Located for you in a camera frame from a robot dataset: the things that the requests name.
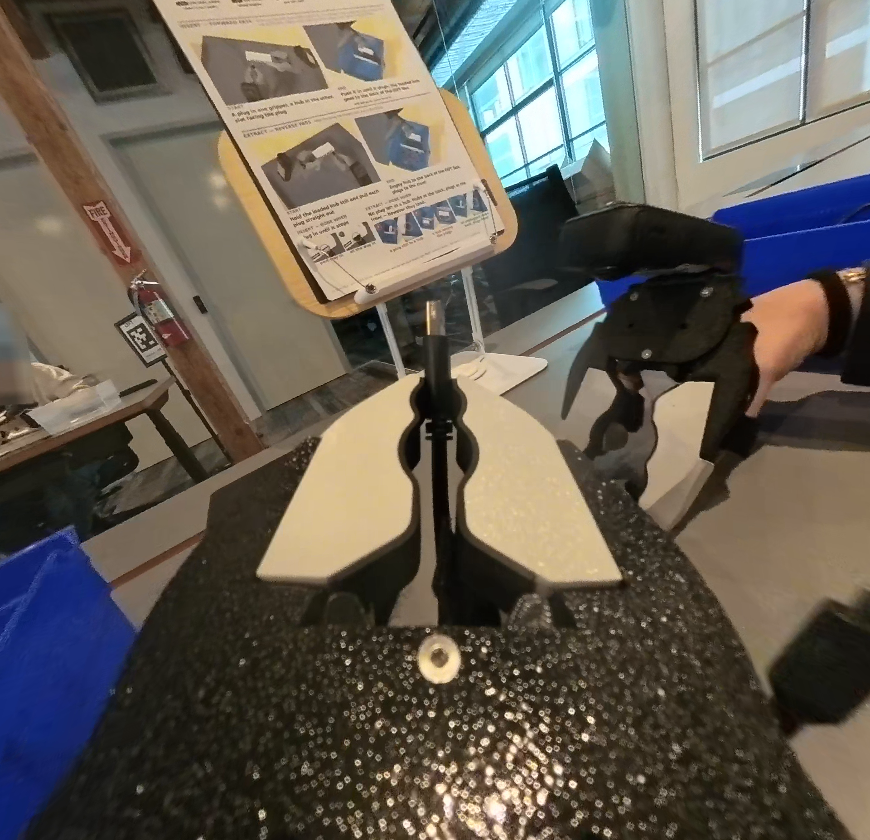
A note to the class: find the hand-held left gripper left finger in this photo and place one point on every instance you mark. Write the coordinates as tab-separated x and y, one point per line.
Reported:
340	500

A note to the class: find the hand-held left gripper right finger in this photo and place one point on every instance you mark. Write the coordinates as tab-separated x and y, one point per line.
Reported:
530	513

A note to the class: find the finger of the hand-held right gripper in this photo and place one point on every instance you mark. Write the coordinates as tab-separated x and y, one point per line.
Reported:
680	445
608	428

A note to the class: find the blue plastic bin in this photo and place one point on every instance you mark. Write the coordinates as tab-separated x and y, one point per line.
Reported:
47	649
802	241

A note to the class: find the person's right forearm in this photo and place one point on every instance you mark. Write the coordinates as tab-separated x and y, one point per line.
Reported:
856	337

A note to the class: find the person's right hand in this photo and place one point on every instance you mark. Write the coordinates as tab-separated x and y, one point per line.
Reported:
792	330

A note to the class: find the clear acrylic board stand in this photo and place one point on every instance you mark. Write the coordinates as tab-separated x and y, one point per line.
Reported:
503	367

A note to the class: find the black office chair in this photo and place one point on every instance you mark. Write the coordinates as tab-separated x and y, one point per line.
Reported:
547	221

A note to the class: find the black pen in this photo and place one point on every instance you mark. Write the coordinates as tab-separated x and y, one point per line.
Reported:
138	388

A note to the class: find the grey door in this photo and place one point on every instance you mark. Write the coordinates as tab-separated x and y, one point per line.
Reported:
238	275

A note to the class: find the wooden side table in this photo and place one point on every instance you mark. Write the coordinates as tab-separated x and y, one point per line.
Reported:
102	422

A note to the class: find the black and white marker tag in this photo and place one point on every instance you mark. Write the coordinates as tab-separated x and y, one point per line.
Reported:
141	338

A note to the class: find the red fire extinguisher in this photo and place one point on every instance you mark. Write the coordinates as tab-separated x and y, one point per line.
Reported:
160	309

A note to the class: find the wooden display board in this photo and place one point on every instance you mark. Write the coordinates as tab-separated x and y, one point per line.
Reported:
476	146

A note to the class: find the dark blurred object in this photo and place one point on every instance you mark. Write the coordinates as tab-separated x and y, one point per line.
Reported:
826	670

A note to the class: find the paned window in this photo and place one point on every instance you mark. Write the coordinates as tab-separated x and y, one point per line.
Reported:
537	92

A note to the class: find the clear plastic box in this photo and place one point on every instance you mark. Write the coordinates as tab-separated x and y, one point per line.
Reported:
75	408

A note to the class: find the white framed window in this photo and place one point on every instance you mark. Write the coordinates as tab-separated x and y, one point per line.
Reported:
768	58

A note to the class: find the white cloth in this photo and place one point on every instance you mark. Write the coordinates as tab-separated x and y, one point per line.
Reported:
61	377

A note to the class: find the white instruction sheet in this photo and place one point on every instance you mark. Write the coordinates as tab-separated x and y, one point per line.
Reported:
306	105

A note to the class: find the wooden post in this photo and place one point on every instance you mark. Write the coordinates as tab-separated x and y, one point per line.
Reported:
102	241

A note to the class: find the red arrow wall sign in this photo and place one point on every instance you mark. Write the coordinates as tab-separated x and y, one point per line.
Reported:
109	231

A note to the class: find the wall air vent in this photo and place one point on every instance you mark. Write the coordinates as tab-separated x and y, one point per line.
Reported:
102	54

